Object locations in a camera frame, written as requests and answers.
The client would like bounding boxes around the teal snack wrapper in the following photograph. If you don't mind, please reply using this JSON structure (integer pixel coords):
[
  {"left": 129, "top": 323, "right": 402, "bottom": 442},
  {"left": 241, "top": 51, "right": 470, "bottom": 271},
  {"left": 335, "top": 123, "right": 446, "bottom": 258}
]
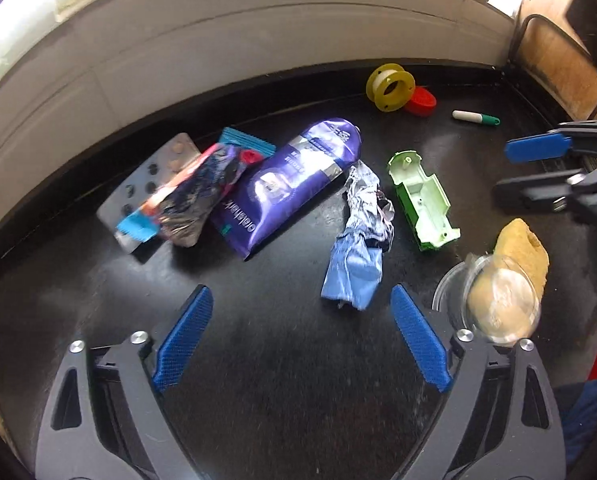
[{"left": 116, "top": 127, "right": 275, "bottom": 243}]

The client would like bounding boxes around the wooden board with black frame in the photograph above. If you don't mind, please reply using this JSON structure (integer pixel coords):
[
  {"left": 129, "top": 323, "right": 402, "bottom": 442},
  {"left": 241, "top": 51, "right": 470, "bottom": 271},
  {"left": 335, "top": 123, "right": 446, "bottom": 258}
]
[{"left": 508, "top": 0, "right": 597, "bottom": 121}]

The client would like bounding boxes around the green plastic housing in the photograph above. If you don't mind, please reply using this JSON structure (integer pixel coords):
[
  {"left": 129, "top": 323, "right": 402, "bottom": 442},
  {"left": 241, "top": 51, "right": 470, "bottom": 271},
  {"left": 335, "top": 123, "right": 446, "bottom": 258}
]
[{"left": 387, "top": 149, "right": 461, "bottom": 253}]

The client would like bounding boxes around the red plastic cap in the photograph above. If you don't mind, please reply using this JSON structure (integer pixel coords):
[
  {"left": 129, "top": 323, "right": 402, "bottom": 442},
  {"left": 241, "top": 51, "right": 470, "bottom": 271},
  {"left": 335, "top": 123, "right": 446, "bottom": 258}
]
[{"left": 404, "top": 86, "right": 437, "bottom": 117}]

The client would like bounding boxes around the yellow tape spool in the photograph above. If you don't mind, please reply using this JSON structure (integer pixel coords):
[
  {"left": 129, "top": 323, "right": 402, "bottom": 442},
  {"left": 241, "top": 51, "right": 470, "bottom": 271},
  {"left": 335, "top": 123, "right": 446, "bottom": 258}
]
[{"left": 365, "top": 64, "right": 416, "bottom": 113}]

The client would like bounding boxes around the white green marker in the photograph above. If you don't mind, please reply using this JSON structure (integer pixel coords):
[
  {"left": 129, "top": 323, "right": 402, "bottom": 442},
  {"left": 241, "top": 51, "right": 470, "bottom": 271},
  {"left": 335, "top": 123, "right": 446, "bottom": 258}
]
[{"left": 452, "top": 110, "right": 500, "bottom": 126}]

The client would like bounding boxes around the crumpled dark foil pouch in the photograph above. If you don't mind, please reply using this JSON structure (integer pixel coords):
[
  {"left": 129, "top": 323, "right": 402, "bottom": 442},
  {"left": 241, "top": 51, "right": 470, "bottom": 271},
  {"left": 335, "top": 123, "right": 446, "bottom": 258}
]
[{"left": 141, "top": 142, "right": 264, "bottom": 247}]

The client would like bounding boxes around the person's blue clothing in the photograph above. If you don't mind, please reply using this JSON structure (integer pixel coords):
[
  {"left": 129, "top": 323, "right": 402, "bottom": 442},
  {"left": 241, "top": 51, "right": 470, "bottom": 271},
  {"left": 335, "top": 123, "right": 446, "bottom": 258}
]
[{"left": 553, "top": 377, "right": 597, "bottom": 466}]

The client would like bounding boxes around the silver pill blister pack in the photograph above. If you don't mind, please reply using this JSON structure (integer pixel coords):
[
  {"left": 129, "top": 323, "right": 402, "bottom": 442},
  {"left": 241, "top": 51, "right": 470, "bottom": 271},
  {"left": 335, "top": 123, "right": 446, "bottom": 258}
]
[{"left": 97, "top": 132, "right": 202, "bottom": 263}]

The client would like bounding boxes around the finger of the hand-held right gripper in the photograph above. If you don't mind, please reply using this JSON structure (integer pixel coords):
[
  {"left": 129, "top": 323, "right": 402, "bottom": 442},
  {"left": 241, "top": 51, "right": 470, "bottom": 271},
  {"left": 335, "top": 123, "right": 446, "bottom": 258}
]
[
  {"left": 493, "top": 155, "right": 597, "bottom": 223},
  {"left": 505, "top": 119, "right": 597, "bottom": 163}
]

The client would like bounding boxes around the clear plastic cup lid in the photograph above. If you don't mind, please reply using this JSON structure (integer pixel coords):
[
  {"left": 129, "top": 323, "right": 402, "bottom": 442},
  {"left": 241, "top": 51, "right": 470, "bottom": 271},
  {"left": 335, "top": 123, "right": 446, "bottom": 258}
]
[{"left": 431, "top": 252, "right": 541, "bottom": 346}]

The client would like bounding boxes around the crumpled blue silver wrapper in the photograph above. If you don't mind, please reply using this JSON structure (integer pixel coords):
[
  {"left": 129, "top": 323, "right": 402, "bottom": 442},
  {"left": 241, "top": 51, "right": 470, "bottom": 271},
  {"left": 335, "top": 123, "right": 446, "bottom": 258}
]
[{"left": 321, "top": 160, "right": 395, "bottom": 311}]

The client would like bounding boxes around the purple plastic pouch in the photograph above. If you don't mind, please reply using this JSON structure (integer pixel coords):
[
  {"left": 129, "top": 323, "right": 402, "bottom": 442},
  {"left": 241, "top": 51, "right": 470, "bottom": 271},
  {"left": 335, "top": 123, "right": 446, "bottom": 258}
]
[{"left": 211, "top": 117, "right": 364, "bottom": 261}]

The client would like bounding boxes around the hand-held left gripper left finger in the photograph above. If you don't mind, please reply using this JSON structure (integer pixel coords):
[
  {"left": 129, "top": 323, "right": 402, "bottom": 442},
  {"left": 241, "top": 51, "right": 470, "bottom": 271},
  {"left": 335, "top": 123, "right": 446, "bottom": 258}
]
[{"left": 36, "top": 284, "right": 214, "bottom": 480}]

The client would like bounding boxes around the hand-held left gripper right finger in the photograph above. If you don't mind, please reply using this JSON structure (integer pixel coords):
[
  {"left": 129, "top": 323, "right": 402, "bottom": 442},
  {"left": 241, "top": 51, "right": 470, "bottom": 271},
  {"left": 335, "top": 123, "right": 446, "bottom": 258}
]
[{"left": 391, "top": 284, "right": 566, "bottom": 480}]

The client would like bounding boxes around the yellow sponge cloth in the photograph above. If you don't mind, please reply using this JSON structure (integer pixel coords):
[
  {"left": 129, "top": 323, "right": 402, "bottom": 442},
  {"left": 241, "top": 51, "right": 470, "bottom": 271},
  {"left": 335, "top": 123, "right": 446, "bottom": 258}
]
[{"left": 465, "top": 217, "right": 550, "bottom": 333}]

